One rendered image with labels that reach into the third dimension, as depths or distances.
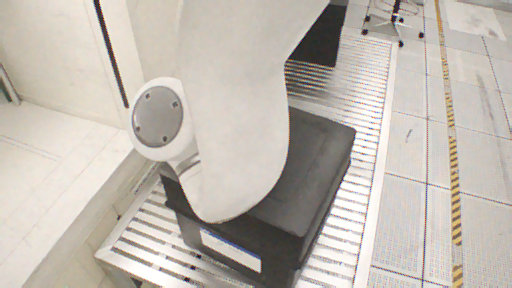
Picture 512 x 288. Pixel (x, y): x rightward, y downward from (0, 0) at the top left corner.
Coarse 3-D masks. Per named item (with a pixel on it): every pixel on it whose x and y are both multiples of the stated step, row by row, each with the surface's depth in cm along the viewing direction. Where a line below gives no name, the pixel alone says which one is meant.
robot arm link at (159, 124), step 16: (160, 80) 34; (176, 80) 33; (144, 96) 34; (160, 96) 33; (176, 96) 33; (128, 112) 35; (144, 112) 34; (160, 112) 33; (176, 112) 32; (128, 128) 34; (144, 128) 33; (160, 128) 33; (176, 128) 32; (192, 128) 32; (144, 144) 33; (160, 144) 33; (176, 144) 32; (192, 144) 33; (160, 160) 33; (176, 160) 35; (192, 160) 35
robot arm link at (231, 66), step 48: (192, 0) 19; (240, 0) 17; (288, 0) 17; (192, 48) 22; (240, 48) 20; (288, 48) 22; (192, 96) 25; (240, 96) 25; (240, 144) 27; (288, 144) 31; (192, 192) 35; (240, 192) 29
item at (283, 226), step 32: (320, 128) 69; (352, 128) 69; (288, 160) 63; (320, 160) 63; (288, 192) 58; (320, 192) 58; (224, 224) 61; (256, 224) 55; (288, 224) 53; (320, 224) 64; (288, 256) 57
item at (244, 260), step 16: (192, 224) 69; (192, 240) 74; (208, 240) 70; (224, 240) 66; (224, 256) 71; (240, 256) 67; (256, 256) 64; (240, 272) 73; (256, 272) 69; (272, 272) 65; (288, 272) 62
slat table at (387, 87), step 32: (352, 64) 134; (288, 96) 118; (320, 96) 118; (352, 96) 119; (384, 96) 119; (384, 128) 107; (352, 160) 97; (384, 160) 97; (160, 192) 89; (128, 224) 82; (160, 224) 82; (352, 224) 82; (96, 256) 75; (160, 256) 76; (192, 256) 76
